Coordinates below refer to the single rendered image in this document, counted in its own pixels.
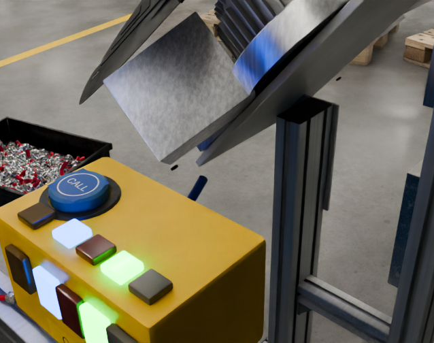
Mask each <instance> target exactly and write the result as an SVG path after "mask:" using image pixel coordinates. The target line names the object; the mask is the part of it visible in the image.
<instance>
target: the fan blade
mask: <svg viewBox="0 0 434 343"><path fill-rule="evenodd" d="M179 4H180V0H141V2H140V3H139V5H138V6H137V7H136V9H135V11H134V12H133V13H132V15H131V16H130V18H129V19H128V20H127V22H126V23H125V25H124V26H123V28H121V30H120V31H119V33H118V35H117V36H116V38H115V40H114V41H113V42H112V44H111V46H110V47H109V49H108V51H107V52H106V53H105V55H104V57H103V58H102V61H101V63H100V64H99V66H98V67H97V68H96V69H95V70H94V72H93V73H92V75H91V76H90V78H89V80H88V82H87V83H86V86H85V87H84V90H83V92H82V95H81V97H80V102H79V104H82V103H84V102H85V101H86V100H87V99H88V98H89V97H90V96H91V95H92V94H93V93H94V92H95V91H97V90H98V89H99V88H100V87H101V86H102V85H103V84H104V83H103V80H104V79H106V78H107V77H108V76H110V75H111V74H112V73H114V72H115V71H116V70H117V69H119V68H120V67H122V66H123V65H124V64H125V63H126V62H127V61H128V59H129V58H130V57H131V56H132V55H133V54H134V53H135V52H136V51H137V50H138V49H139V48H140V47H141V45H142V44H143V43H144V42H145V41H146V40H147V39H148V38H149V37H150V36H151V35H152V34H153V33H154V32H155V31H156V29H157V28H158V27H159V26H160V25H161V24H162V23H163V21H164V20H165V19H166V18H167V17H168V16H169V15H170V13H172V11H174V10H175V8H176V7H177V6H178V5H179ZM100 68H101V71H100V73H99V74H98V75H97V76H96V77H95V78H94V79H93V80H92V81H91V82H90V80H91V78H92V77H93V76H94V75H95V73H96V72H97V71H98V70H99V69H100Z"/></svg>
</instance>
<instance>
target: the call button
mask: <svg viewBox="0 0 434 343"><path fill-rule="evenodd" d="M47 186H48V187H49V191H48V193H49V196H50V203H51V205H52V207H53V208H54V209H55V210H58V211H61V212H68V213H77V212H85V211H89V210H92V209H95V208H97V207H99V206H101V205H102V204H104V203H105V202H106V201H107V200H108V199H109V197H110V189H109V182H108V181H107V179H106V177H104V176H102V175H101V174H98V173H97V172H93V171H88V170H86V169H84V168H82V169H79V170H78V171H74V172H71V173H68V174H65V175H63V176H61V177H59V178H58V179H56V180H55V181H54V182H53V183H51V184H49V185H47Z"/></svg>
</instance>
